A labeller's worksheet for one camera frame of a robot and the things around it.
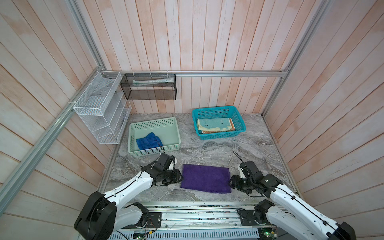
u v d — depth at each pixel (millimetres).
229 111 1144
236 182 714
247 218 733
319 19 714
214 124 1109
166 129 1105
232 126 1075
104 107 729
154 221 735
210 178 859
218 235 701
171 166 702
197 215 761
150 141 984
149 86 1040
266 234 708
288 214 576
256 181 608
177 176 732
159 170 656
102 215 400
